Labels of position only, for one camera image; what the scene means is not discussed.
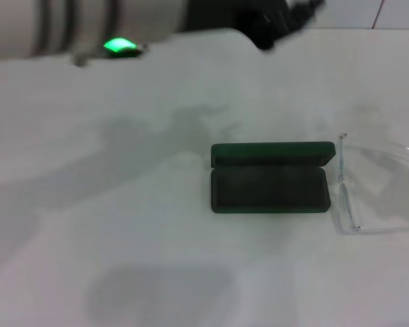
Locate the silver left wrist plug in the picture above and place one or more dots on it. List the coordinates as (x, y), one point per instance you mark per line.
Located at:
(85, 56)

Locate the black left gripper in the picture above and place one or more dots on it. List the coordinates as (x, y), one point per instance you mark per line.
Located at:
(252, 20)

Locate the green glasses case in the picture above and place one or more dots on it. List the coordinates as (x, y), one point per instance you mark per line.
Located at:
(269, 190)

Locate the clear white glasses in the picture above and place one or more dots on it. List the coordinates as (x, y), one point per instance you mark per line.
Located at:
(347, 204)

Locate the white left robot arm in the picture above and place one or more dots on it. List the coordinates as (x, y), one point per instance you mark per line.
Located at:
(54, 24)

